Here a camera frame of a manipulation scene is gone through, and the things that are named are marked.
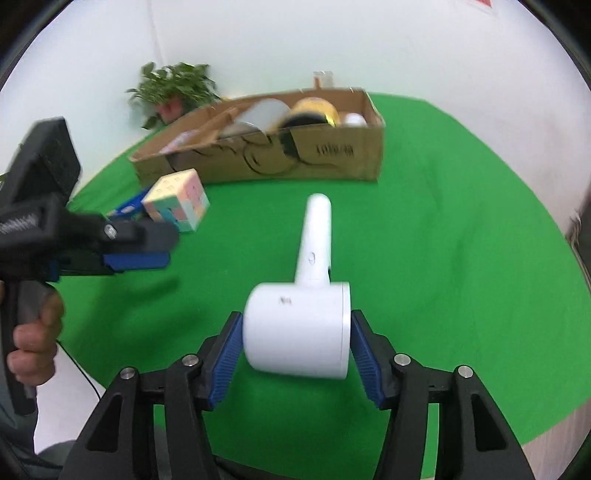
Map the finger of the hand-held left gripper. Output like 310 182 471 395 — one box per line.
60 251 171 277
99 216 181 256

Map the metal can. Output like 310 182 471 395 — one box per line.
221 99 293 137

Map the white lint roller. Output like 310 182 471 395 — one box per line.
242 194 352 380

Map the person's dark clothing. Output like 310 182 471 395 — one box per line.
0 392 77 480

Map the blue flat box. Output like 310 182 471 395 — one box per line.
106 187 153 220

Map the green potted plant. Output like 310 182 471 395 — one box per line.
126 61 222 130

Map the person's left hand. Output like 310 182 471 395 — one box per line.
7 291 64 386

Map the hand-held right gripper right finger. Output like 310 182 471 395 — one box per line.
350 309 536 480

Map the pastel puzzle cube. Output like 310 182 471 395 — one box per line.
141 168 211 234

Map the brown cardboard box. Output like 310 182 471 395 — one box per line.
128 88 386 188

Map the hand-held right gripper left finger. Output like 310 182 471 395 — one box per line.
67 312 245 480

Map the white wall cable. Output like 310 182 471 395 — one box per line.
149 0 168 66

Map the dark grey furniture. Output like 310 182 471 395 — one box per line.
566 185 591 278

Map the green tablecloth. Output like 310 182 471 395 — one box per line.
58 92 591 478

